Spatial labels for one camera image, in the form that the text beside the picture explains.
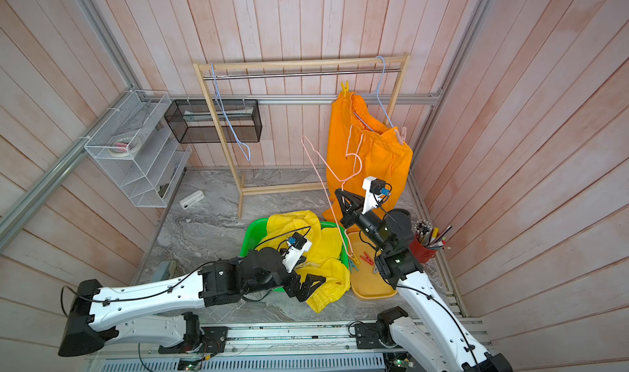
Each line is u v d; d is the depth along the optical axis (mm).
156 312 439
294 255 580
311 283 572
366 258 901
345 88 860
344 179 627
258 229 909
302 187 1083
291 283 572
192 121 1035
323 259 820
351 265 876
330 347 730
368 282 858
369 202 582
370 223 595
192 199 1044
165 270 836
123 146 732
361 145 860
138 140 756
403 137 687
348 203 659
